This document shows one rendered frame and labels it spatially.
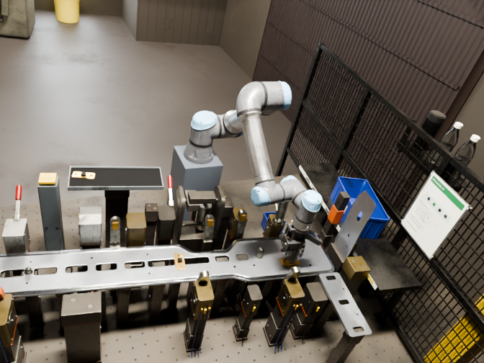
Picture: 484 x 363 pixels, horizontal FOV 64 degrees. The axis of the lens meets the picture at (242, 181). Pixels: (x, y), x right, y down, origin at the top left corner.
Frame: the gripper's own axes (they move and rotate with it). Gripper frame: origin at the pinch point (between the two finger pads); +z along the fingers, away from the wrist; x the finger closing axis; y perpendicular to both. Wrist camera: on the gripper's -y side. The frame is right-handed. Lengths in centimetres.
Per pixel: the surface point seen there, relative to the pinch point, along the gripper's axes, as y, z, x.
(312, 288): -5.7, 4.4, 12.4
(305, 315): -3.8, 14.9, 18.1
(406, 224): -54, -14, -3
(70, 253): 87, 2, -12
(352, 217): -26.6, -16.7, -6.6
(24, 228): 103, -4, -21
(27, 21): 173, 78, -494
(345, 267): -23.3, 0.7, 6.4
